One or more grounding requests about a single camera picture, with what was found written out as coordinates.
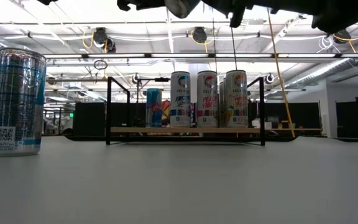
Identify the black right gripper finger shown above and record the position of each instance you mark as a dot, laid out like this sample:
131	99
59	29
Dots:
236	17

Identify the Red Bull sugarfree can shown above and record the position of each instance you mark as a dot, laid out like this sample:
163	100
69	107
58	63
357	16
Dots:
154	107
182	6
17	102

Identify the Celsius Peach Vibe can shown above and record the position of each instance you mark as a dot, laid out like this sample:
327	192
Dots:
207	102

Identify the white Celsius can black lid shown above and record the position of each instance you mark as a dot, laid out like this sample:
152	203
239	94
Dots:
180	99

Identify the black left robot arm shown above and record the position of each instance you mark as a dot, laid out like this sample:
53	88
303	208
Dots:
47	1

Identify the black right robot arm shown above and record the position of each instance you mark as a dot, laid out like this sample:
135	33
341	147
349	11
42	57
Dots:
337	15

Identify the wooden shelf black metal legs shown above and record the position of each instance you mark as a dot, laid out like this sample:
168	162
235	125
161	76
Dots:
185	130

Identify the black partition panel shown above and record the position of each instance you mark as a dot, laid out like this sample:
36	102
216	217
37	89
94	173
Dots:
350	119
291	115

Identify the black cabinet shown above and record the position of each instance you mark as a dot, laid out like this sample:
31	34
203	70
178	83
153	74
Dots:
89	118

